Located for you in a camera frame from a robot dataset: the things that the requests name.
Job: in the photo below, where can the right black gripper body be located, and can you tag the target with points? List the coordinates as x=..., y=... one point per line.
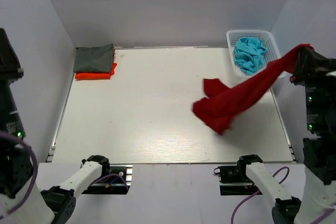
x=320, y=71

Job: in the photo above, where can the red t shirt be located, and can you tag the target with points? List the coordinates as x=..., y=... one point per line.
x=222, y=104

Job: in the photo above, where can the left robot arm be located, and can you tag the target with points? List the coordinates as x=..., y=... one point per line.
x=20, y=197

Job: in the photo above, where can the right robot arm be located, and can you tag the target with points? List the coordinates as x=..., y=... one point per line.
x=318, y=202

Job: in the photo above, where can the white plastic basket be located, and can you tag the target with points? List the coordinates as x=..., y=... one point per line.
x=234, y=35

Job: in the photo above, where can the crumpled cyan t shirt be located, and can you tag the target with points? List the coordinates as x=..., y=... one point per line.
x=250, y=54

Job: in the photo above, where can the folded grey t shirt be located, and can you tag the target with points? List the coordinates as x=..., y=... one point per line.
x=94, y=59

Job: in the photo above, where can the folded orange t shirt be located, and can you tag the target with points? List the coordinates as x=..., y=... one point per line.
x=96, y=75

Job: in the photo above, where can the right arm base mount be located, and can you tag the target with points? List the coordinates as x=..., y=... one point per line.
x=232, y=184

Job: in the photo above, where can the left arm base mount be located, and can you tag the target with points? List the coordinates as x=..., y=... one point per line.
x=118, y=183

